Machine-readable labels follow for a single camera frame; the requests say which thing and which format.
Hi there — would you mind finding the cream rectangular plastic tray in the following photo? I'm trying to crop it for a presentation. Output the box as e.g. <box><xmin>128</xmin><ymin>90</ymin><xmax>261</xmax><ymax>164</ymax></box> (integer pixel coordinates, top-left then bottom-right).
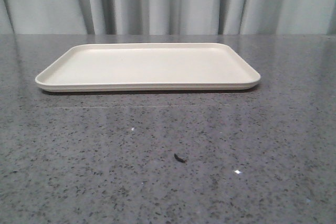
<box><xmin>35</xmin><ymin>43</ymin><xmax>261</xmax><ymax>92</ymax></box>

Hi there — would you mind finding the small dark debris speck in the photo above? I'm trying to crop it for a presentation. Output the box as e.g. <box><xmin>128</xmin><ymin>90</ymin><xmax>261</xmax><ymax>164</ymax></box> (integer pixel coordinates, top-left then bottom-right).
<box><xmin>174</xmin><ymin>153</ymin><xmax>187</xmax><ymax>163</ymax></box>

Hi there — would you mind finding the grey pleated curtain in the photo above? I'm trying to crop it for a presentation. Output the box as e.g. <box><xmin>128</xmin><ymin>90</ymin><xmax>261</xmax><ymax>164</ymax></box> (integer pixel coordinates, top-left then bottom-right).
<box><xmin>1</xmin><ymin>0</ymin><xmax>335</xmax><ymax>35</ymax></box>

